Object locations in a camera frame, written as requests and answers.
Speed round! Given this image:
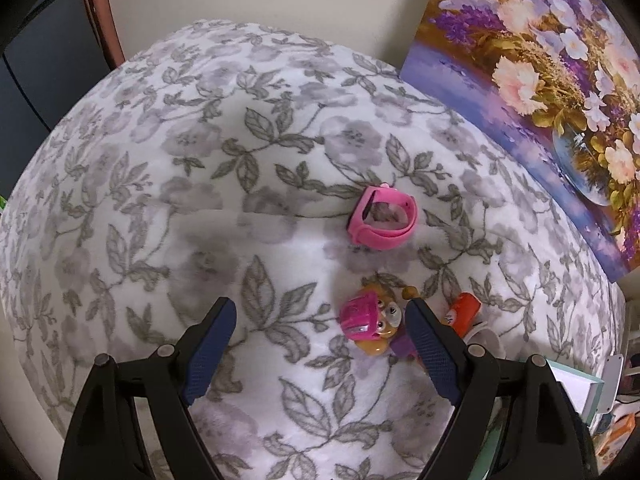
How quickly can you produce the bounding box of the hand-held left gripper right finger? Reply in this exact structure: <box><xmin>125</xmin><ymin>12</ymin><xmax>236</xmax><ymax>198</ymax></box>
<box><xmin>404</xmin><ymin>298</ymin><xmax>598</xmax><ymax>480</ymax></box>

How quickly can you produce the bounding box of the teal-edged white box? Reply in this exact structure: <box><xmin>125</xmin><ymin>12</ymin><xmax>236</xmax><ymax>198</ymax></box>
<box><xmin>480</xmin><ymin>359</ymin><xmax>606</xmax><ymax>480</ymax></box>

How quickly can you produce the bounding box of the pink helmet toy figure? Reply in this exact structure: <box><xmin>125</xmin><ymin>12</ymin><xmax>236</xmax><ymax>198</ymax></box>
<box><xmin>339</xmin><ymin>285</ymin><xmax>426</xmax><ymax>361</ymax></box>

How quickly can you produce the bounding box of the floral painting canvas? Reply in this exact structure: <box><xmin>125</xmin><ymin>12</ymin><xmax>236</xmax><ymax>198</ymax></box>
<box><xmin>400</xmin><ymin>0</ymin><xmax>640</xmax><ymax>283</ymax></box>

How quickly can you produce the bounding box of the dark blue panel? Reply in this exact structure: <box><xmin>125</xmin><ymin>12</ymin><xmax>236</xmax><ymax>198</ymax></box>
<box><xmin>0</xmin><ymin>0</ymin><xmax>108</xmax><ymax>133</ymax></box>

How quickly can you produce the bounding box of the pink wrist watch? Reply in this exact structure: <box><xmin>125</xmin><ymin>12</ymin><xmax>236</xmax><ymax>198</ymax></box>
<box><xmin>347</xmin><ymin>185</ymin><xmax>418</xmax><ymax>251</ymax></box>

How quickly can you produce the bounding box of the grey floral blanket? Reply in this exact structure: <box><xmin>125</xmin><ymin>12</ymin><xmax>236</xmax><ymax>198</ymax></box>
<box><xmin>0</xmin><ymin>20</ymin><xmax>626</xmax><ymax>480</ymax></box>

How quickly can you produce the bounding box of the orange glue stick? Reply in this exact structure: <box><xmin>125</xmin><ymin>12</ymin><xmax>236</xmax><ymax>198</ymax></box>
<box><xmin>442</xmin><ymin>292</ymin><xmax>483</xmax><ymax>343</ymax></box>

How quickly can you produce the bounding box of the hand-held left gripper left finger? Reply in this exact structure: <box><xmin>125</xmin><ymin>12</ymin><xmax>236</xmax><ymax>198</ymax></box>
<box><xmin>57</xmin><ymin>296</ymin><xmax>237</xmax><ymax>480</ymax></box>

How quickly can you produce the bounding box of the orange carton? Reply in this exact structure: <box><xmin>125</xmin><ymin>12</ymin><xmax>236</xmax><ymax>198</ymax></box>
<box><xmin>597</xmin><ymin>417</ymin><xmax>631</xmax><ymax>461</ymax></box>

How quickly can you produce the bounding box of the brown wooden frame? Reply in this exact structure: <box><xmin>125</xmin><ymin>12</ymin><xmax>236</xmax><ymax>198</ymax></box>
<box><xmin>79</xmin><ymin>0</ymin><xmax>126</xmax><ymax>72</ymax></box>

